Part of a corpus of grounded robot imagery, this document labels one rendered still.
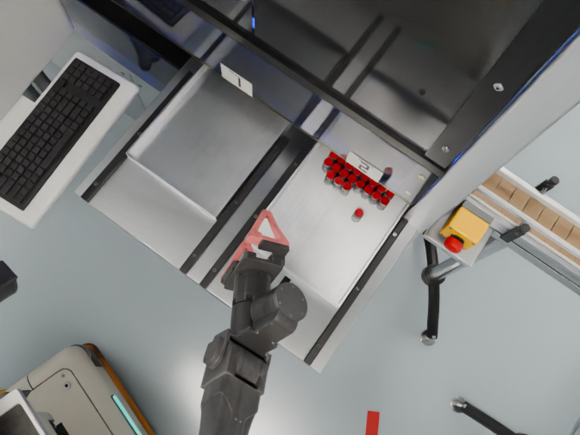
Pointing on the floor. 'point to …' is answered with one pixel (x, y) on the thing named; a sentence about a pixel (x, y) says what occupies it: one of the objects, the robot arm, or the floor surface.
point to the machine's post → (505, 135)
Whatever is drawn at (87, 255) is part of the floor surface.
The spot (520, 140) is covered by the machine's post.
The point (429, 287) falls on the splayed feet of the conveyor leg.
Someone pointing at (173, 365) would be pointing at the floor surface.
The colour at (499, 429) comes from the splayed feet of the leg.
